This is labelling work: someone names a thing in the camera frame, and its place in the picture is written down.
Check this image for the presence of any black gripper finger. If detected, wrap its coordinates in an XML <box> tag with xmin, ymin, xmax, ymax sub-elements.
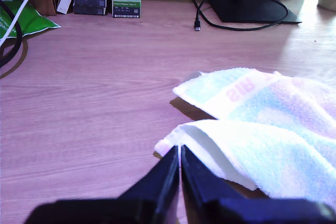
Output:
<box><xmin>118</xmin><ymin>145</ymin><xmax>181</xmax><ymax>224</ymax></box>
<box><xmin>181</xmin><ymin>144</ymin><xmax>246</xmax><ymax>224</ymax></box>

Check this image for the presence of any pastel striped fluffy tea towel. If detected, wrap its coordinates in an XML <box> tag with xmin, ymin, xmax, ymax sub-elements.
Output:
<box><xmin>154</xmin><ymin>67</ymin><xmax>336</xmax><ymax>210</ymax></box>

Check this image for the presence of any green and white carton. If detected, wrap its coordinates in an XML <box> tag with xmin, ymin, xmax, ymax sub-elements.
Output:
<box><xmin>112</xmin><ymin>0</ymin><xmax>142</xmax><ymax>19</ymax></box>

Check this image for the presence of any dark grey small box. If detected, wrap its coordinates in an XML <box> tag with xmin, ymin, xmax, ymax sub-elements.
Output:
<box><xmin>72</xmin><ymin>0</ymin><xmax>107</xmax><ymax>16</ymax></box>

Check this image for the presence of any green plastic bag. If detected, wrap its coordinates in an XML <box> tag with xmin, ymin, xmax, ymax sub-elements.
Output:
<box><xmin>0</xmin><ymin>0</ymin><xmax>61</xmax><ymax>40</ymax></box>

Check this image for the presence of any black USB-C cable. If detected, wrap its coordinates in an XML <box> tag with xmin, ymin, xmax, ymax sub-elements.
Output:
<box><xmin>191</xmin><ymin>0</ymin><xmax>289</xmax><ymax>32</ymax></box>

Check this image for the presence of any thick black cable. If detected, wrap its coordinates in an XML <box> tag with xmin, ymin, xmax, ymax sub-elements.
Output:
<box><xmin>0</xmin><ymin>0</ymin><xmax>24</xmax><ymax>68</ymax></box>

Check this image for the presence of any white cable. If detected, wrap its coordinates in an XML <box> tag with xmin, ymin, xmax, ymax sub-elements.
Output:
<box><xmin>0</xmin><ymin>0</ymin><xmax>60</xmax><ymax>48</ymax></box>

